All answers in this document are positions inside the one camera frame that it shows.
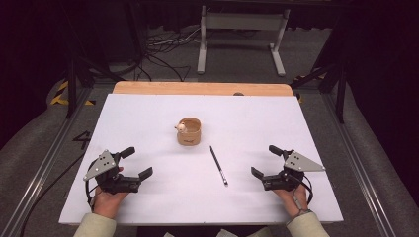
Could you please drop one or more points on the tan wooden cup with figurine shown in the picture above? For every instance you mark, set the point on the tan wooden cup with figurine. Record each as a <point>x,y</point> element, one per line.
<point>189,135</point>

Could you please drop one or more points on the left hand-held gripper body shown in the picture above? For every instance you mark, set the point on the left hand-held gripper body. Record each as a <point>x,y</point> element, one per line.
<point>113,182</point>

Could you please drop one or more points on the white paper sheet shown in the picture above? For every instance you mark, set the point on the white paper sheet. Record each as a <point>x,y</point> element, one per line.
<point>168,234</point>
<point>226,233</point>

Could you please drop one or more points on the white metal stand frame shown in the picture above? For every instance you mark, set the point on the white metal stand frame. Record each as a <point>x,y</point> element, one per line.
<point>242,21</point>

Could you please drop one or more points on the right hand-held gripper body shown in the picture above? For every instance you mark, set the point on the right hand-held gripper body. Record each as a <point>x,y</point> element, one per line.
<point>286,179</point>

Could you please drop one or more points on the yellow black hazard tape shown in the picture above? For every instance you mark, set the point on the yellow black hazard tape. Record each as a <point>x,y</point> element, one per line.
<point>59,98</point>

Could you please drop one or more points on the aluminium floor rail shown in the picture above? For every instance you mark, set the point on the aluminium floor rail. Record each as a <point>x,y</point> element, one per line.
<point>42,164</point>
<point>359,164</point>

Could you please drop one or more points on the person's left hand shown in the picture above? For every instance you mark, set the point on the person's left hand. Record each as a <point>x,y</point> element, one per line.
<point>107,204</point>

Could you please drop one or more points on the white table mat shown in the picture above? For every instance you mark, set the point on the white table mat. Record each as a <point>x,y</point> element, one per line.
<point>197,197</point>

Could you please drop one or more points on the black pencil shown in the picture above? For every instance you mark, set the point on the black pencil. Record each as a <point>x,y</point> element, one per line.
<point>218,165</point>

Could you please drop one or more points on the grey wristband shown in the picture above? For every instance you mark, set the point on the grey wristband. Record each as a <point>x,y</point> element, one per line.
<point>301,209</point>

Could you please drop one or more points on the person's right hand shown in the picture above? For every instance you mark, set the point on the person's right hand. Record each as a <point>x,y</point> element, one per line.
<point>290,200</point>

